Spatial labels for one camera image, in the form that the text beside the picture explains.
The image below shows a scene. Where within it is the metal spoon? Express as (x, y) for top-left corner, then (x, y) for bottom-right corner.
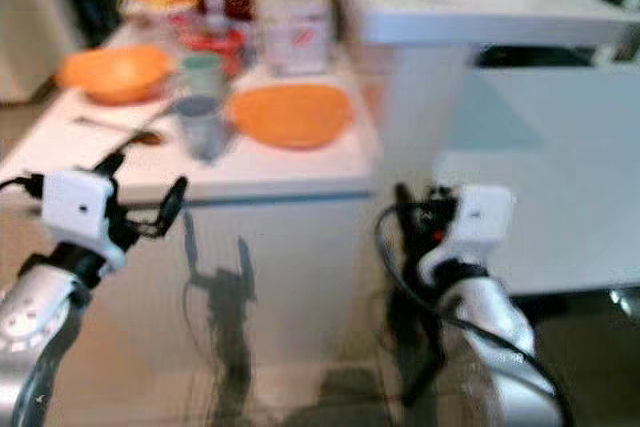
(72, 114), (147, 137)
(115, 101), (177, 149)

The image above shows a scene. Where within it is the grey cup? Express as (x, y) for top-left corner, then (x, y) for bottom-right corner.
(177, 96), (230, 164)

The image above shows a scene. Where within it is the orange plastic bowl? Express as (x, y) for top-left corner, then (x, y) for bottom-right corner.
(226, 83), (354, 152)
(57, 44), (172, 106)

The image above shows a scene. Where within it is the white table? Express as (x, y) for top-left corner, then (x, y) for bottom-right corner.
(0, 19), (386, 423)

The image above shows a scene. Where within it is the green cup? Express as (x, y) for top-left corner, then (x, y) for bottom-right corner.
(180, 52), (227, 101)

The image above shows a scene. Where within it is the red bowl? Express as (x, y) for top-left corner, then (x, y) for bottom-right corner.
(171, 16), (247, 61)

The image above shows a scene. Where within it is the white cabinet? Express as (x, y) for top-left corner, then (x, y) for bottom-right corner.
(0, 0), (64, 105)

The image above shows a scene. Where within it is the white counter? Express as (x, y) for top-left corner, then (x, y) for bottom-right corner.
(338, 0), (640, 298)

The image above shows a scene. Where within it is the white carton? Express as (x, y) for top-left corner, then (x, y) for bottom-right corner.
(245, 0), (337, 79)

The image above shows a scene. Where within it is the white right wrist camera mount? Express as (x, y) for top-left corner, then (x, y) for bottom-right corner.
(443, 184), (517, 260)

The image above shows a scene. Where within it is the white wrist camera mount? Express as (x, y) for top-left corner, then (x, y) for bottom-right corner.
(42, 168), (114, 250)
(443, 184), (517, 260)

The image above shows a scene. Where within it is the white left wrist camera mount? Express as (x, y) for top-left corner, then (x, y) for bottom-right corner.
(42, 168), (114, 250)

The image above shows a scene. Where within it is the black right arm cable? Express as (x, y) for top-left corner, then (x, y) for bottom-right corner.
(374, 205), (576, 426)

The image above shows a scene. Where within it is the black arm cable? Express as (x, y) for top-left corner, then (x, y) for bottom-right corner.
(374, 205), (576, 426)
(0, 175), (51, 194)

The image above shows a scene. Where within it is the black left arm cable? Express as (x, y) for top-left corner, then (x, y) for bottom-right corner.
(0, 175), (51, 194)

